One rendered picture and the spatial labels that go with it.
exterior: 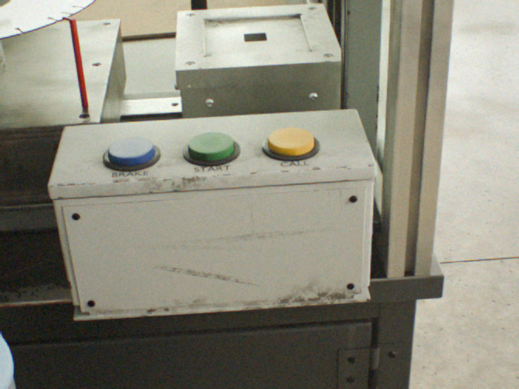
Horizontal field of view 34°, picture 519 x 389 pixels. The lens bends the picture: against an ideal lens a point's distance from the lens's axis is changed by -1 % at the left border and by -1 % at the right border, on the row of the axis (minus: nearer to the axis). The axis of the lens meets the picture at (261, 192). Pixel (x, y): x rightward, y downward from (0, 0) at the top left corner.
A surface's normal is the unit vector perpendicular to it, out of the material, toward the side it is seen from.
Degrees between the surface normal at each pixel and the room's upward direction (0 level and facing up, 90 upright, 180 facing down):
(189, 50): 0
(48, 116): 0
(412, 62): 90
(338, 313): 90
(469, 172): 0
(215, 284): 90
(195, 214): 90
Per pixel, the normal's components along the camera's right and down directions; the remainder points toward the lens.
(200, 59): -0.04, -0.85
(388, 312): 0.07, 0.53
